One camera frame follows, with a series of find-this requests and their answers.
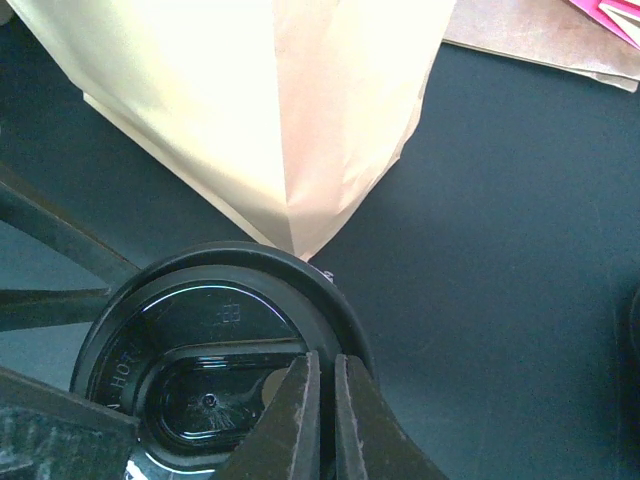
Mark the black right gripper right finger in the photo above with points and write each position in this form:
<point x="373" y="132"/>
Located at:
<point x="370" y="443"/>

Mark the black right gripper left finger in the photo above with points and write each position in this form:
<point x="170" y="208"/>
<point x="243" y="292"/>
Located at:
<point x="285" y="443"/>

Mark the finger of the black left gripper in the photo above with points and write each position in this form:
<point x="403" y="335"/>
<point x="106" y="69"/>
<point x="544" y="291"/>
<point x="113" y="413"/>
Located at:
<point x="48" y="433"/>
<point x="78" y="273"/>

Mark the orange paper bag white handles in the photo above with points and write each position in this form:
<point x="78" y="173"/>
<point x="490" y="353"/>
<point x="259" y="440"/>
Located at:
<point x="283" y="115"/>

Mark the brown flat paper bag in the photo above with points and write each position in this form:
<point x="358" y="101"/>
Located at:
<point x="550" y="33"/>

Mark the cakes printed paper bag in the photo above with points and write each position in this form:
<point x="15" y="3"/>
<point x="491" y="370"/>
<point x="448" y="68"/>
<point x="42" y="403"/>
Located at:
<point x="620" y="17"/>

